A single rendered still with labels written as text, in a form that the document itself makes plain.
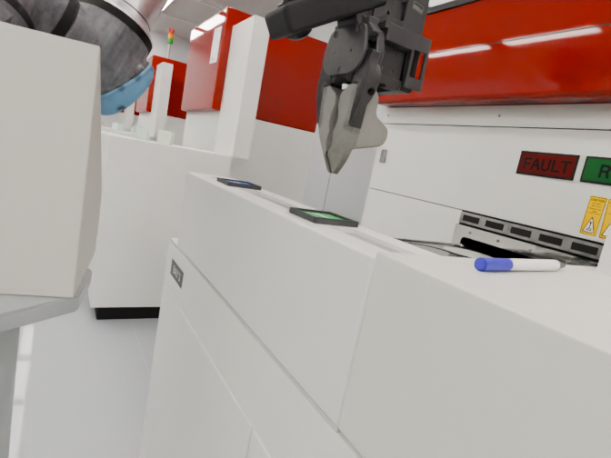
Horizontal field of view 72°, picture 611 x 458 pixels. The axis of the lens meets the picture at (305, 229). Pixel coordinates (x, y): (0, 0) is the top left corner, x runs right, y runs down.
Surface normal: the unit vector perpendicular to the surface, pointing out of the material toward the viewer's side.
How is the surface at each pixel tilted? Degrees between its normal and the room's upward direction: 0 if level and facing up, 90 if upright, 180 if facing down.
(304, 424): 90
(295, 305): 90
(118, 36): 83
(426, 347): 90
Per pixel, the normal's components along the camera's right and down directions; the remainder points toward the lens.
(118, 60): 0.80, 0.18
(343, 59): -0.86, -0.08
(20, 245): 0.33, 0.21
